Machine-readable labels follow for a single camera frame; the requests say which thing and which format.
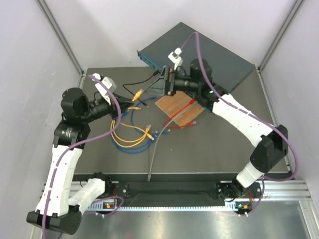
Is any wooden base board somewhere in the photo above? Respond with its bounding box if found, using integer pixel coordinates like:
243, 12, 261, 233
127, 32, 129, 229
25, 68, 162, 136
155, 91, 204, 129

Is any aluminium frame rail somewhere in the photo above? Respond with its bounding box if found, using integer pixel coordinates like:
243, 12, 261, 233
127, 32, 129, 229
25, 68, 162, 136
66, 179, 311, 215

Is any blue patch cable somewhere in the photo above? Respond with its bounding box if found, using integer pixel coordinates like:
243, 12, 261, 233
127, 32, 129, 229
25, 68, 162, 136
110, 109, 171, 155

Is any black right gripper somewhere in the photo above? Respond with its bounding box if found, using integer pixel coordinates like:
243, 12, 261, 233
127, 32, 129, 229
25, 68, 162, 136
145, 66, 201, 97

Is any dark blue network switch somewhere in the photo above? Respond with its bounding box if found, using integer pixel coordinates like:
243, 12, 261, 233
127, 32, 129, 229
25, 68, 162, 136
137, 21, 256, 93

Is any grey patch cable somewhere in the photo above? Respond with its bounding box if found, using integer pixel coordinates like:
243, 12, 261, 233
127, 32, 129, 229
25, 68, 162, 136
147, 100, 199, 181

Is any red patch cable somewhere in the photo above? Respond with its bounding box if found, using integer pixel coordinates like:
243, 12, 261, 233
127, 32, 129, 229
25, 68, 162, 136
163, 98, 197, 129

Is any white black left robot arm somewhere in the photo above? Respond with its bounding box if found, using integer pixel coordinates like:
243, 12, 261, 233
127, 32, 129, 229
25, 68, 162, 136
26, 88, 133, 239

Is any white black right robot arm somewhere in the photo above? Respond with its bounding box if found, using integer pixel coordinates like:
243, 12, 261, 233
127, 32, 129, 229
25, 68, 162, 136
146, 59, 289, 197

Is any black patch cable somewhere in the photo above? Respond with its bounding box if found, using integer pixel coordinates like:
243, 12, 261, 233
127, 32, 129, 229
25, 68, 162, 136
122, 70, 159, 108

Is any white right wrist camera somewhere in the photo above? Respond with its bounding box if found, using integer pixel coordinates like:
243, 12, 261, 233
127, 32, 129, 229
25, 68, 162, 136
168, 48, 183, 71

